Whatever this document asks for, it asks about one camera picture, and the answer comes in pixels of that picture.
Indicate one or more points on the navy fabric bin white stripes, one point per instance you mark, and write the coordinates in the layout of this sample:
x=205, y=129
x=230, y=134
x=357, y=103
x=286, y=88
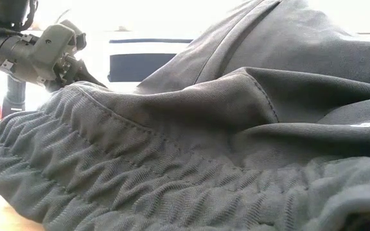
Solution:
x=140, y=67

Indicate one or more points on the black shorts with white logo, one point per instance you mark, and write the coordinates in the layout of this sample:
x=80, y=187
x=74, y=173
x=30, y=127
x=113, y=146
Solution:
x=204, y=144

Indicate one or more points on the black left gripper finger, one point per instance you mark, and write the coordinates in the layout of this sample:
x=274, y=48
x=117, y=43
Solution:
x=83, y=75

